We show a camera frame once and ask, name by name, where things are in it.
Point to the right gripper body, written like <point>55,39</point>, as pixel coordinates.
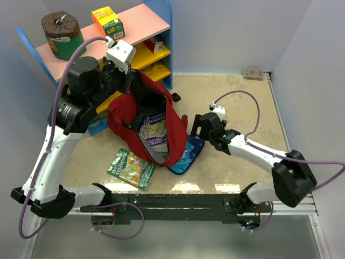
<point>206,136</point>

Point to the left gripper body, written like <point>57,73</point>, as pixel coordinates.
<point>114,78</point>

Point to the red backpack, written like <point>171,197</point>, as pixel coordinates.
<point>126,112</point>

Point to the purple Treehouse book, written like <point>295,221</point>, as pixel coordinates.
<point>154,130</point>

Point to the green Treehouse book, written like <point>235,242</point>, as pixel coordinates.
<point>131,169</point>

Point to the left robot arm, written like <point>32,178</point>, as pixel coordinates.
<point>84,87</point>

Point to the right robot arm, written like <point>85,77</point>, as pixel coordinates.
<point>292,178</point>

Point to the blue dinosaur pencil case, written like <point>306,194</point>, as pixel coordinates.
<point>193,148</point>

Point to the red white box on shelf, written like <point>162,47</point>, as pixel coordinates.
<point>154,44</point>

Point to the orange green sponge box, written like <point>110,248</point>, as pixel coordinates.
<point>108,23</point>

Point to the colourful shelf unit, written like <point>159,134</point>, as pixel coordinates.
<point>149,19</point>

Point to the small pink card box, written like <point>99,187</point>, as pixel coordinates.
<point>252,73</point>

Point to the green brown wrapped roll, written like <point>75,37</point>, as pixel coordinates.
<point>63,34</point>

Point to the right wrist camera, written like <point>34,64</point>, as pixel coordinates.
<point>219,110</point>

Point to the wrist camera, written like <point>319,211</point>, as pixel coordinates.
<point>121,54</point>
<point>219,110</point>

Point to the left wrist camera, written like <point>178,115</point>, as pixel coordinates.
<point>121,54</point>

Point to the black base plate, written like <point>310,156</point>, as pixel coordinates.
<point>179,207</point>

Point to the aluminium rail frame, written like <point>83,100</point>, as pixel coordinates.
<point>289,233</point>

